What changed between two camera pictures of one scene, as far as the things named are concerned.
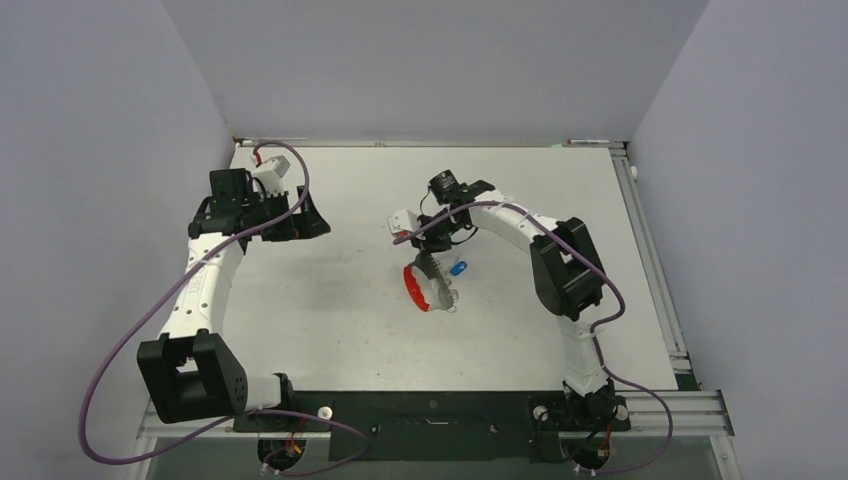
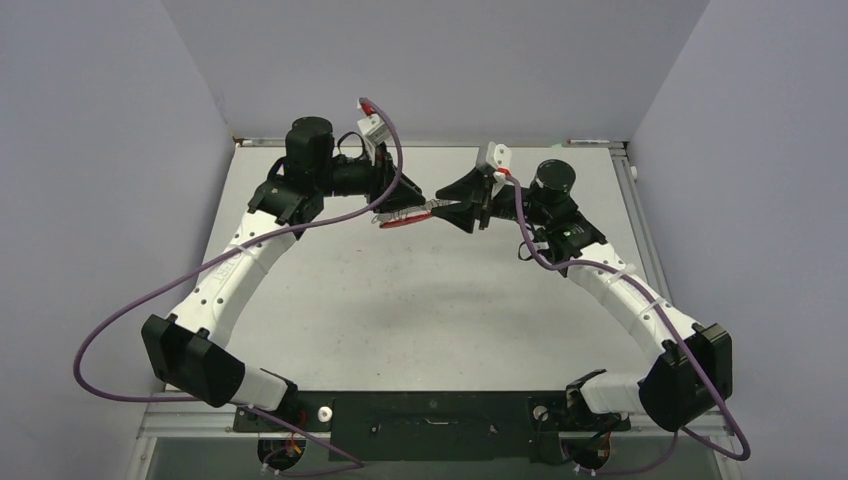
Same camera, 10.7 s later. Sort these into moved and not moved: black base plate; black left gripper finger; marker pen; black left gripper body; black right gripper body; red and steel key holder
Moved: black left gripper body; red and steel key holder; black right gripper body; black left gripper finger
Not moved: marker pen; black base plate
